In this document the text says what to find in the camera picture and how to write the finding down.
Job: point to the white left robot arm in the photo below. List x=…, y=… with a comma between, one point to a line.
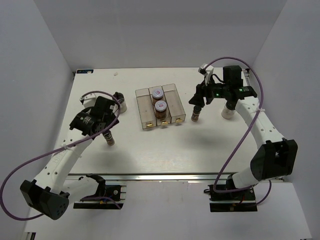
x=48, y=192

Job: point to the blue label sticker left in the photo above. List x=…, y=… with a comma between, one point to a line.
x=84, y=71

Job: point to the small black-cap spice bottle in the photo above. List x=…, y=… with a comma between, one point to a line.
x=195, y=113

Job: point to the brown jar white lid front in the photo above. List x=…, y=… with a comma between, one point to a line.
x=160, y=109

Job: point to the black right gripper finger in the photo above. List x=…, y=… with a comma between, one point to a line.
x=197, y=100
x=201, y=90

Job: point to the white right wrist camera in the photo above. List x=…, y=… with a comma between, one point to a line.
x=207, y=71

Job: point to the left black-cap spice bottle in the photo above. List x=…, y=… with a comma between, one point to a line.
x=109, y=138

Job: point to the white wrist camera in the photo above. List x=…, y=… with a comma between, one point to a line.
x=207, y=71
x=88, y=100

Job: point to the aluminium table edge rail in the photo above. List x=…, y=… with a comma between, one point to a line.
x=158, y=176

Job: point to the right clear organizer bin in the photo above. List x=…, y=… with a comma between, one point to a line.
x=174, y=103

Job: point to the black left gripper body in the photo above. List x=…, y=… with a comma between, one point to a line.
x=110, y=118

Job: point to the right white salt shaker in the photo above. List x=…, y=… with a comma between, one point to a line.
x=228, y=111

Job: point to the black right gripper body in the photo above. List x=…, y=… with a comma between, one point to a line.
x=215, y=90

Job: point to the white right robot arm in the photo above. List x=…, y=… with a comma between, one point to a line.
x=276, y=155

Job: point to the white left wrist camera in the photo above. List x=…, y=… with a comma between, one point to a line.
x=88, y=100

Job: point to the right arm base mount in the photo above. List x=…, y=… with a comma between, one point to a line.
x=242, y=201

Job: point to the middle clear organizer bin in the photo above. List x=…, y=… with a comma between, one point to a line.
x=164, y=121

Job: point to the clear organizer bin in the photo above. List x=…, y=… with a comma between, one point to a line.
x=164, y=121
x=145, y=108
x=174, y=103

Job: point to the brown jar white lid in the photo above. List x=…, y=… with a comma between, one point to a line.
x=157, y=95
x=160, y=109

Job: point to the left clear organizer bin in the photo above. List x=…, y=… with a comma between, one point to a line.
x=145, y=108

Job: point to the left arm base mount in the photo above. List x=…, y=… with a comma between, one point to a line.
x=108, y=196

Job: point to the left white salt shaker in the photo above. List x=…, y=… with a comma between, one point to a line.
x=121, y=99

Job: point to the white salt shaker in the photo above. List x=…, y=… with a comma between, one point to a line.
x=228, y=111
x=121, y=99

